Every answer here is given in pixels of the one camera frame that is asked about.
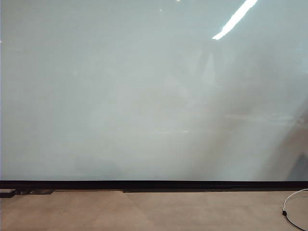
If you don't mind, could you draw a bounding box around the white whiteboard with black frame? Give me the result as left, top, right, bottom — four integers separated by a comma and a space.
0, 0, 308, 191

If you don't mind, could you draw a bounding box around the thin white cable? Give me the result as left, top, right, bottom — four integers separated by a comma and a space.
282, 189, 308, 212

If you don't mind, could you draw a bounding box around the black cable with connector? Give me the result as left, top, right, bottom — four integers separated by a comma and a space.
281, 209, 308, 231

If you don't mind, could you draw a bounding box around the black rectangular bracket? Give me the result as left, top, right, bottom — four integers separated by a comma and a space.
0, 189, 16, 199

